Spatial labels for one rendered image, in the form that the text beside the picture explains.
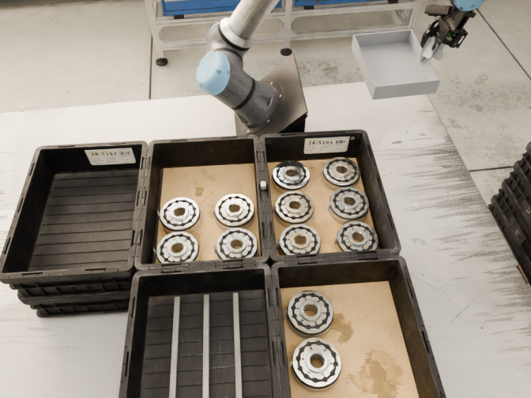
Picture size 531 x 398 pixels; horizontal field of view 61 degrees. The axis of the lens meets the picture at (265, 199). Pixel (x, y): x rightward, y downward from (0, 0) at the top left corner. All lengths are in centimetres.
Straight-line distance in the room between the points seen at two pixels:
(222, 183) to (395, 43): 80
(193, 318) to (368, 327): 40
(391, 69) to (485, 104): 156
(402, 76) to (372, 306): 78
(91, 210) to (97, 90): 182
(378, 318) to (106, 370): 65
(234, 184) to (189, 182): 13
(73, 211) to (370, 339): 82
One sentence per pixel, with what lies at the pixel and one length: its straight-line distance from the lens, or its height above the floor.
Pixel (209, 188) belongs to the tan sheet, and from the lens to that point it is 125.
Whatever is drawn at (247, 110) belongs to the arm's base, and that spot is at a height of 88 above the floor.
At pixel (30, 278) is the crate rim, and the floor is 93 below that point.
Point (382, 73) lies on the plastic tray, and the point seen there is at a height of 90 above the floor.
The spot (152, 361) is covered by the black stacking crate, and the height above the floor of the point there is 83.
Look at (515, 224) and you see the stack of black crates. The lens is 207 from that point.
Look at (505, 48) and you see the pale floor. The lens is 360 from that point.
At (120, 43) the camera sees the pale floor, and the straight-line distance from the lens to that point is 341.
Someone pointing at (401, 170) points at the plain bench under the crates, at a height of 70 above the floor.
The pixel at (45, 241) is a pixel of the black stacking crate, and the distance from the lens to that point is 127.
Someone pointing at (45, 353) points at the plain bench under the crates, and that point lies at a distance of 128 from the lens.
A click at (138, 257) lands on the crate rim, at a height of 93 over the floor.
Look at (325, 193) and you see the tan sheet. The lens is 124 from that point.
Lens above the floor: 180
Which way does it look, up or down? 53 degrees down
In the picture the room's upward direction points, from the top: straight up
